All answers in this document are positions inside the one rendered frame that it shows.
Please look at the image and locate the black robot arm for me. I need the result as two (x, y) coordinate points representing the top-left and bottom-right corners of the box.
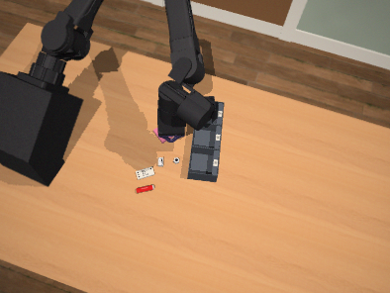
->
(17, 0), (216, 131)

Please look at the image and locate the white domino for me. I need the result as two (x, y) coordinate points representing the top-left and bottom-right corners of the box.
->
(136, 167), (154, 180)

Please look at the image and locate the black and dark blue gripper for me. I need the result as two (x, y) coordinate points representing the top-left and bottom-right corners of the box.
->
(157, 100), (185, 143)

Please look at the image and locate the dark grey rack of bins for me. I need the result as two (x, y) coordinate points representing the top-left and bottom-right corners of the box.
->
(187, 101), (224, 182)

